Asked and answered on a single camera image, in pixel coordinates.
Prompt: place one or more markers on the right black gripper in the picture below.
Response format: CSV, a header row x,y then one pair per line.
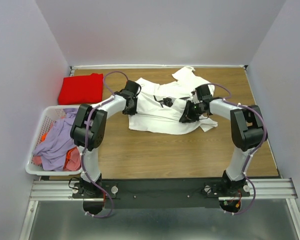
x,y
187,116

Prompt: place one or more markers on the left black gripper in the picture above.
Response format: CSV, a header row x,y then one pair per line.
x,y
134,111

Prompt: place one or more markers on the white t-shirt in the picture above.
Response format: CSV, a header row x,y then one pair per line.
x,y
160,106

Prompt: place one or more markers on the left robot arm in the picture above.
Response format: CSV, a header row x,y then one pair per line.
x,y
88,128

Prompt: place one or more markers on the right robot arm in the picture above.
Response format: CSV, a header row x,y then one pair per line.
x,y
248,132

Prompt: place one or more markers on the folded red t-shirt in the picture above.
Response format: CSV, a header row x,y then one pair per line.
x,y
82,89

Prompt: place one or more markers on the white plastic laundry basket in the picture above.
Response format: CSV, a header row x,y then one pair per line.
x,y
47,118

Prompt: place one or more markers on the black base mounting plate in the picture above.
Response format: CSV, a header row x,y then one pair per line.
x,y
159,193

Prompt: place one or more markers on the orange pink garment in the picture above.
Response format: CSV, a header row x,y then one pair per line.
x,y
57,153

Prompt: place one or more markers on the lavender t-shirt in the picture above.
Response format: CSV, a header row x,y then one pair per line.
x,y
63,126

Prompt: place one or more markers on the aluminium rail frame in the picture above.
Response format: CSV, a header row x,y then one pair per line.
x,y
60,190

